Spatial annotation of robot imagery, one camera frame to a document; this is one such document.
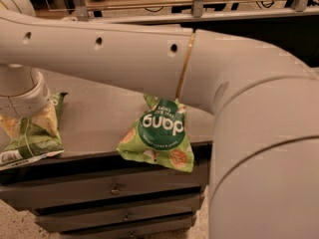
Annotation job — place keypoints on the grey drawer cabinet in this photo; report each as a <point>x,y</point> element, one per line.
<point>89,191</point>

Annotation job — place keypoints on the green jalapeno chip bag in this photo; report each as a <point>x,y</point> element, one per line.
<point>33,143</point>

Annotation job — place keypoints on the green Dang chip bag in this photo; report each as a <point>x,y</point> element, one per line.
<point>159,137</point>

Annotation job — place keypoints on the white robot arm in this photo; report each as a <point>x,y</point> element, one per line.
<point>264,179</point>

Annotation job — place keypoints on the metal railing frame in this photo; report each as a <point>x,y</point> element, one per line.
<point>179,11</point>

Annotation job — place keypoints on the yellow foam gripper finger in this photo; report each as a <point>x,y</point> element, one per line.
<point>10,125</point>
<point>47,119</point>

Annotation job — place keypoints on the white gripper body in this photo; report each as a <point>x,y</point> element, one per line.
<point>20,104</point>

